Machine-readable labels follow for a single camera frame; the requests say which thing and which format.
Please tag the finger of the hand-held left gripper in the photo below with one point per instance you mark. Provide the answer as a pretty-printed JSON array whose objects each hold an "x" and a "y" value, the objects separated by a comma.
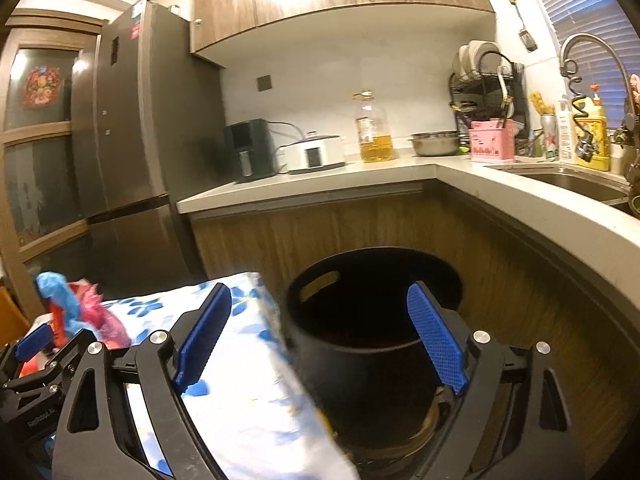
[
  {"x": 65, "y": 357},
  {"x": 32, "y": 342}
]

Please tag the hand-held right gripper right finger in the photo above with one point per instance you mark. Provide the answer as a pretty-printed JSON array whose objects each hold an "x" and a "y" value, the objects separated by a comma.
[{"x": 437, "y": 340}]

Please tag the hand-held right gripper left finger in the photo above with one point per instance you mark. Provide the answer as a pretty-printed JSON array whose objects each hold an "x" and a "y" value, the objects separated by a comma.
[{"x": 202, "y": 340}]

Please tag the red plastic bag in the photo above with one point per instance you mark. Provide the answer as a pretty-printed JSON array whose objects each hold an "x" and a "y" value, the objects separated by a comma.
[{"x": 59, "y": 325}]

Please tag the pink plastic bag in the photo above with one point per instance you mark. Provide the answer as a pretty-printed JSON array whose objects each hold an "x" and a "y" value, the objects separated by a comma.
[{"x": 102, "y": 317}]

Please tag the blue plastic bag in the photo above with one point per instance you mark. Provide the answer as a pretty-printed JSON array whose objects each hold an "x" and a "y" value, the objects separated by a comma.
[{"x": 57, "y": 292}]

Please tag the black round trash bin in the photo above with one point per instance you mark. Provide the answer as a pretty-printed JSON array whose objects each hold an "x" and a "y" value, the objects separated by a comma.
[{"x": 360, "y": 375}]

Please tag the blue floral tablecloth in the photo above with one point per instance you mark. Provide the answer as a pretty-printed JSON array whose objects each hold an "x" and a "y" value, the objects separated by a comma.
[{"x": 260, "y": 410}]

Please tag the steel bowl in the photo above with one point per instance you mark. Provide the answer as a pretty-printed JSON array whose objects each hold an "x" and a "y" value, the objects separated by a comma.
[{"x": 435, "y": 145}]

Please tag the black air fryer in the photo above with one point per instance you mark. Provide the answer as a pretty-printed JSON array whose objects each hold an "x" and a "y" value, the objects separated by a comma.
[{"x": 250, "y": 145}]

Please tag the pink box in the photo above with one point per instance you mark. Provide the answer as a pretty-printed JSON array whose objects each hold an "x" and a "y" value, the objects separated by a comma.
[{"x": 492, "y": 145}]

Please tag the cooking oil bottle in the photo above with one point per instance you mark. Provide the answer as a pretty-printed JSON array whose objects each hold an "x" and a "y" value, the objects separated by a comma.
[{"x": 375, "y": 145}]

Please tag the steel sink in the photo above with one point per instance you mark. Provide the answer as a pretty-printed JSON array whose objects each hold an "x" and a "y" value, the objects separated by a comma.
[{"x": 575, "y": 182}]

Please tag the wooden glass door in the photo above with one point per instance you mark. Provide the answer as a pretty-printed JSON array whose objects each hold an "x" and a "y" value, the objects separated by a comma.
[{"x": 35, "y": 130}]

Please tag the grey refrigerator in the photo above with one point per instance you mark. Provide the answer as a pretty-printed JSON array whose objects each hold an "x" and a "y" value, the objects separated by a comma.
[{"x": 145, "y": 135}]

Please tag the white rice cooker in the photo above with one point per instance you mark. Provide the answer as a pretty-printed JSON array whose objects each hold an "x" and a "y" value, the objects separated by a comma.
[{"x": 312, "y": 155}]

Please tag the drink can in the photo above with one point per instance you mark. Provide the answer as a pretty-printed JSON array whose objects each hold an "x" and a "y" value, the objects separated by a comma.
[{"x": 549, "y": 137}]

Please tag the white bottle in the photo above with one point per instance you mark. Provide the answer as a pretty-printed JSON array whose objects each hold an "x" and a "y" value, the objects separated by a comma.
[{"x": 566, "y": 135}]

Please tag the black dish rack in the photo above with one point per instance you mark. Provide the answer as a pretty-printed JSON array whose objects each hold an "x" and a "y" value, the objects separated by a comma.
[{"x": 517, "y": 105}]

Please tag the red round door decoration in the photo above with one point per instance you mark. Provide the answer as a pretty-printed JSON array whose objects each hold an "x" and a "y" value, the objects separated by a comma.
[{"x": 42, "y": 85}]

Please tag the yellow detergent bottle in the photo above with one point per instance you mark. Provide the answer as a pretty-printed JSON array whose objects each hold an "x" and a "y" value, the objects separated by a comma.
[{"x": 597, "y": 130}]

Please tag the row of white plates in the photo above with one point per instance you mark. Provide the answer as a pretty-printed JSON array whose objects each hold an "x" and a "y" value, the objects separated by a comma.
[{"x": 482, "y": 55}]

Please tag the hanging metal spatula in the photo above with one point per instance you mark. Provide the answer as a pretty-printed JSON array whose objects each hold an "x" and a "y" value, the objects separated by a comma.
[{"x": 528, "y": 40}]

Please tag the steel faucet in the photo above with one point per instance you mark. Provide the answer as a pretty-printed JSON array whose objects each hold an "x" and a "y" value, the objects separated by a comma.
[{"x": 590, "y": 37}]

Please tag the window blind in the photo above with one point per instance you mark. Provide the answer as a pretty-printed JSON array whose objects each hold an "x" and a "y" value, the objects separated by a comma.
[{"x": 585, "y": 5}]

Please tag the dark wall socket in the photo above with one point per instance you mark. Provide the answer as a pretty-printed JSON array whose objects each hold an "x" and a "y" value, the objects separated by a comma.
[{"x": 264, "y": 83}]

